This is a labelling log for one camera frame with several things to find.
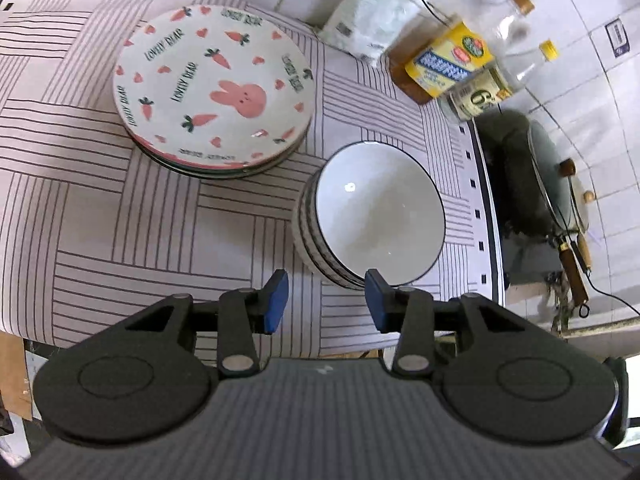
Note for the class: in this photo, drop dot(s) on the white ribbed bowl black rim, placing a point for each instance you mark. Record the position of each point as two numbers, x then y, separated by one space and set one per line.
306 225
296 232
380 210

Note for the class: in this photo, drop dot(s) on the blue wall sticker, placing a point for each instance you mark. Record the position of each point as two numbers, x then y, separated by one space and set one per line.
619 37

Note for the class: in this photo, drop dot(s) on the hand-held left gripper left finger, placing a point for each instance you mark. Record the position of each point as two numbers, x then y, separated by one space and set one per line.
276 305

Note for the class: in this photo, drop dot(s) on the yellow label oil bottle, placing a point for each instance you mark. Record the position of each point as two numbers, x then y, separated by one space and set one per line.
450 60

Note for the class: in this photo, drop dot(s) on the pan lid with wooden knob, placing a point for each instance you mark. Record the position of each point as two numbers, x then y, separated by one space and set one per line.
580 200

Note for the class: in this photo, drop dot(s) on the clear vinegar bottle yellow cap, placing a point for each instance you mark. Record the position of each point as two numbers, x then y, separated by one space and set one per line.
480 95

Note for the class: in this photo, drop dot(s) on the brown cardboard piece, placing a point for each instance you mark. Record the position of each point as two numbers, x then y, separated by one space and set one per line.
15 375

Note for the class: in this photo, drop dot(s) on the white bunny carrot plate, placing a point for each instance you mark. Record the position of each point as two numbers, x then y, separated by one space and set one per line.
210 75

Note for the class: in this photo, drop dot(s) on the white seasoning bag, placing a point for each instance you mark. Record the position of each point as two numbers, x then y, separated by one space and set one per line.
370 10

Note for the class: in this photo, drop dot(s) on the striped pink tablecloth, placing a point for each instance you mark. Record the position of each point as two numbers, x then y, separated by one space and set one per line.
125 220

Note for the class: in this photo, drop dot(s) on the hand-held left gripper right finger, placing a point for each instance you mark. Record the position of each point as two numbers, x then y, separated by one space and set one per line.
376 305

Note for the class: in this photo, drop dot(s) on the dark pot with glass lid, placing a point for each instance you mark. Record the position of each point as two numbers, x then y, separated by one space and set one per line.
515 175

